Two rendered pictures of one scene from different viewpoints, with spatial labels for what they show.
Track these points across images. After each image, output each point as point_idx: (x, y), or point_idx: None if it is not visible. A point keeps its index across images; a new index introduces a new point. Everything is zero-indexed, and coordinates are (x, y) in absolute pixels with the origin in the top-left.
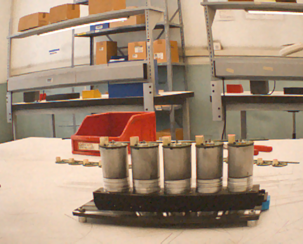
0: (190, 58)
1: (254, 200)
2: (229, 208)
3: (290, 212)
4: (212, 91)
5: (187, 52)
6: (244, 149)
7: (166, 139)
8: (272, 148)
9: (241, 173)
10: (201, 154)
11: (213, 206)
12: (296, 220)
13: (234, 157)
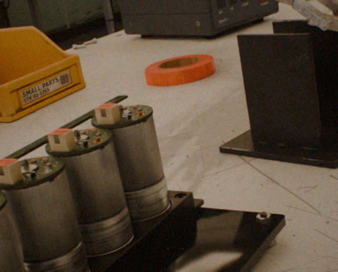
0: None
1: (193, 209)
2: (191, 241)
3: (245, 200)
4: None
5: None
6: (152, 121)
7: (15, 167)
8: None
9: (160, 169)
10: (96, 165)
11: (159, 258)
12: (298, 198)
13: (143, 143)
